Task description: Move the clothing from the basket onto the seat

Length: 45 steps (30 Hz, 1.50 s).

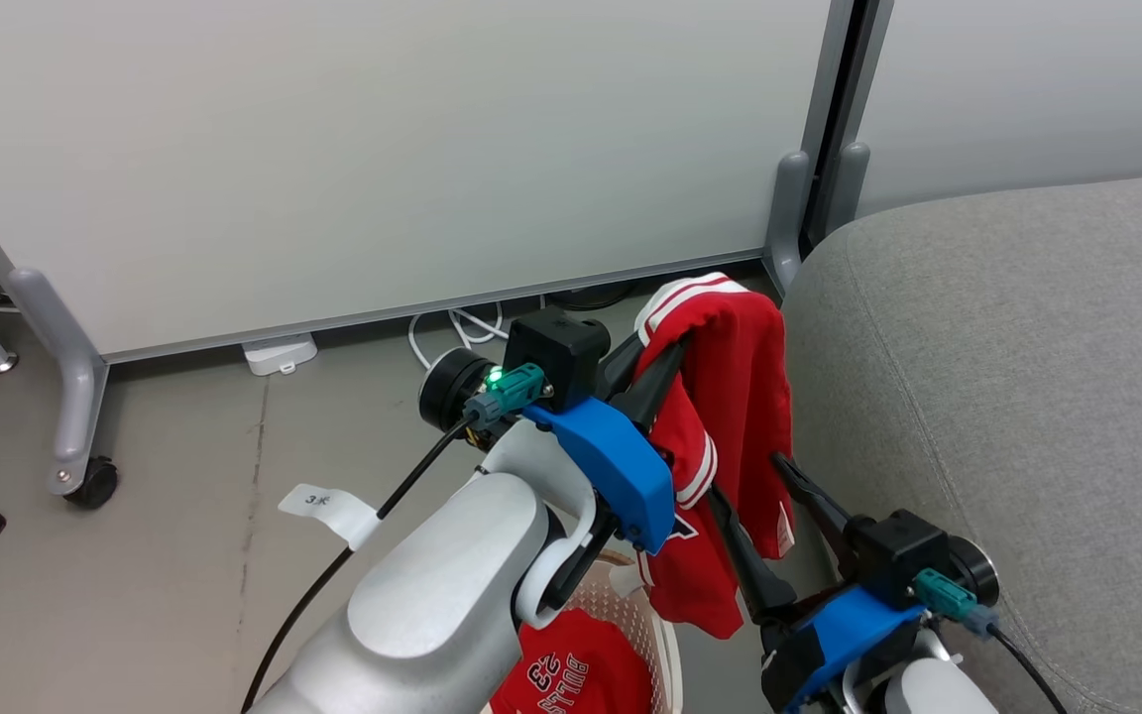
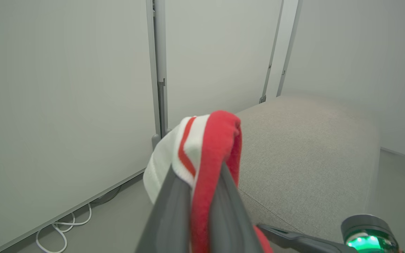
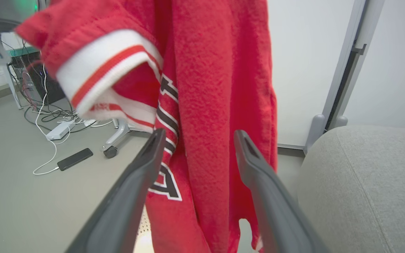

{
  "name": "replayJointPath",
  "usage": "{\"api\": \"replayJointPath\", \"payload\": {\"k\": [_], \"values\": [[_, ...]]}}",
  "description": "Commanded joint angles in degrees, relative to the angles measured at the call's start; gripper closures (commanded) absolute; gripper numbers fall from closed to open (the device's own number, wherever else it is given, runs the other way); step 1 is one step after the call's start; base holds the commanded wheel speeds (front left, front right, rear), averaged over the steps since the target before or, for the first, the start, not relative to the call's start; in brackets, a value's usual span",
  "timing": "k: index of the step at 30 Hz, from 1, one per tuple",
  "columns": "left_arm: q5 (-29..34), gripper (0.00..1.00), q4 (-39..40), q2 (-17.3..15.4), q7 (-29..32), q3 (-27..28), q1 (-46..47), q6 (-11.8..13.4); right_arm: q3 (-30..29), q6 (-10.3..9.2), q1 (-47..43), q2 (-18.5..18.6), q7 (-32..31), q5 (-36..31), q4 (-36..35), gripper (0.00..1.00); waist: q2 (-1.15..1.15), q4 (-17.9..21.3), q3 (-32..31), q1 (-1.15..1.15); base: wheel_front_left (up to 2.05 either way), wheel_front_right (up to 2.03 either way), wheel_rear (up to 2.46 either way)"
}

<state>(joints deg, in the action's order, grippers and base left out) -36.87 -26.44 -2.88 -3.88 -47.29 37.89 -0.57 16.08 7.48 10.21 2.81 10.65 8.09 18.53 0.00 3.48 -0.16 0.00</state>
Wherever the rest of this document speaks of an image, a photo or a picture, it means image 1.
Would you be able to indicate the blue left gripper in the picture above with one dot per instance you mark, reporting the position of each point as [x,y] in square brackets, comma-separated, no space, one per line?
[621,466]

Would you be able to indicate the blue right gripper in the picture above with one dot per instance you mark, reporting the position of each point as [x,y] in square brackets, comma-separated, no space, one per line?
[839,635]

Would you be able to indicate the red shorts with white trim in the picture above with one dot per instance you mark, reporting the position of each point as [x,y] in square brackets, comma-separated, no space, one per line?
[744,397]

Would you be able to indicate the red Bulls 23 jersey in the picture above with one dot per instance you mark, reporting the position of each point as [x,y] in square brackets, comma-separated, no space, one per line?
[581,664]

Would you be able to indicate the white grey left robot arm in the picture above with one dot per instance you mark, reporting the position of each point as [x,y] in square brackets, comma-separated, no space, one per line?
[442,605]

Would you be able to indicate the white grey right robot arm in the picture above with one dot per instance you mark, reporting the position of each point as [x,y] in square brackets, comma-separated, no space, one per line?
[938,689]

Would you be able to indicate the white lattice laundry basket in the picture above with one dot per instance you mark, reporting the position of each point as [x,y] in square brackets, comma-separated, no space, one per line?
[645,610]

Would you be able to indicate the wide white partition panel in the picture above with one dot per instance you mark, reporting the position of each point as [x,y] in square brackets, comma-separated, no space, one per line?
[383,149]

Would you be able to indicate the white power adapter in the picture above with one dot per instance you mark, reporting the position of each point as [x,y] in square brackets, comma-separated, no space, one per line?
[279,354]

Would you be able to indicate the grey partition leg with caster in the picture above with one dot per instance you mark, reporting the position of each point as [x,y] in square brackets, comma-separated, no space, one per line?
[75,397]

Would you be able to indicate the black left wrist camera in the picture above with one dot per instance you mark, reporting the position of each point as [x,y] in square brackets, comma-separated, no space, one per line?
[556,352]

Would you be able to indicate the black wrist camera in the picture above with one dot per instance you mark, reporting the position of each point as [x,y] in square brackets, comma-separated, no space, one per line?
[556,352]
[903,550]

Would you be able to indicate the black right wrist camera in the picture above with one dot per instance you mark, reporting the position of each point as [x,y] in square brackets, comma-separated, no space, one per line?
[903,550]

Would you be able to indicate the grey partition foot post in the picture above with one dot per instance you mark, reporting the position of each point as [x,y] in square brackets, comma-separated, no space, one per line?
[847,188]
[787,218]

